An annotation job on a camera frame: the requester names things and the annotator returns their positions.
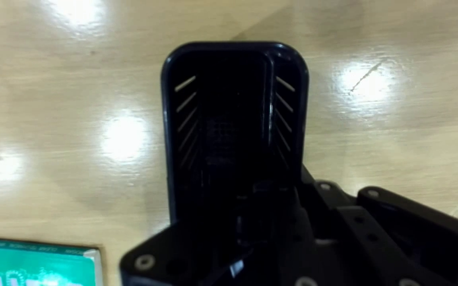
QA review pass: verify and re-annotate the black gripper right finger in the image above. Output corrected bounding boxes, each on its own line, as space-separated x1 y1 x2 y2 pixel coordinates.
295 166 458 286

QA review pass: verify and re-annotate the green and white book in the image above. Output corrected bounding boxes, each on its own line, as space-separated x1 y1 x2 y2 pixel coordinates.
0 235 106 286

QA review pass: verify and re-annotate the black plastic organizer box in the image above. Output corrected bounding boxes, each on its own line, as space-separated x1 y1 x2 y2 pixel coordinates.
160 39 312 251

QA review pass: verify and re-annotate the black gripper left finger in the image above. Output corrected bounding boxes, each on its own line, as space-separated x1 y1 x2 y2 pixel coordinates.
120 179 301 286

